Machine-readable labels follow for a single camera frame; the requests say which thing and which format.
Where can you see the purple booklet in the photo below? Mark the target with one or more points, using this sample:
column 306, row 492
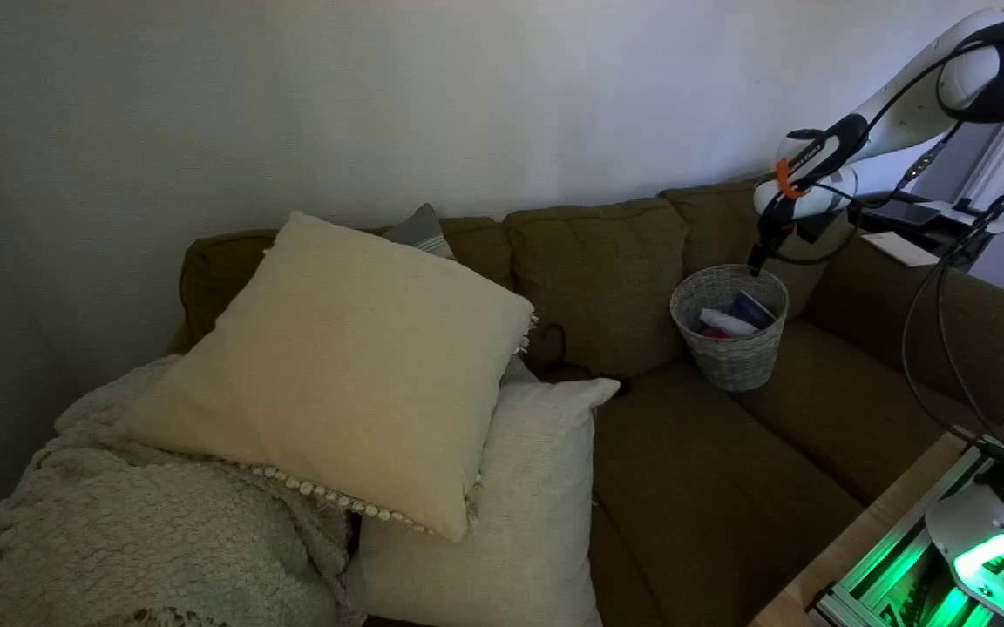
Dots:
column 746, row 308

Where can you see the gray striped pillow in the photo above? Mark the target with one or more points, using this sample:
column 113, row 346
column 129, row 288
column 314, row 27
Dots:
column 423, row 230

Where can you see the white cloth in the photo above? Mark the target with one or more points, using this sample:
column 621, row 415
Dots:
column 727, row 323

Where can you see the cream fringed pillow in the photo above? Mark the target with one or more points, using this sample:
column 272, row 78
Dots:
column 350, row 366

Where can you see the knitted cream blanket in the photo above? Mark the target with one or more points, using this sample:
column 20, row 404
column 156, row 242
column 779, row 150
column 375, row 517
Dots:
column 113, row 536

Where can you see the brown fabric sofa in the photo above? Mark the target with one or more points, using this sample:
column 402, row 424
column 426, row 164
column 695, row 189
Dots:
column 705, row 501

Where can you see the dark side table items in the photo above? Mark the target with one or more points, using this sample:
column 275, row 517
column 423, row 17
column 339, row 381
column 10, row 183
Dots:
column 951, row 230

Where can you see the white textured pillow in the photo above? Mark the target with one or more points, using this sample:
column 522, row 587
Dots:
column 523, row 559

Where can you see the aluminium frame with green light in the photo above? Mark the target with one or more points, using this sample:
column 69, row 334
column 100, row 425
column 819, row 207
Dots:
column 940, row 565

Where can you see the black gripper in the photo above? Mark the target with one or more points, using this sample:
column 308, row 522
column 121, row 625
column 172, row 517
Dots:
column 770, row 229

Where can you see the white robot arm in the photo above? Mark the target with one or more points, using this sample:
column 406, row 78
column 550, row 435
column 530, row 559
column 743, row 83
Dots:
column 958, row 78

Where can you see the gray woven basket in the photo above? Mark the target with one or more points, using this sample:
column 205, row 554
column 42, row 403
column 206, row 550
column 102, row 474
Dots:
column 729, row 363

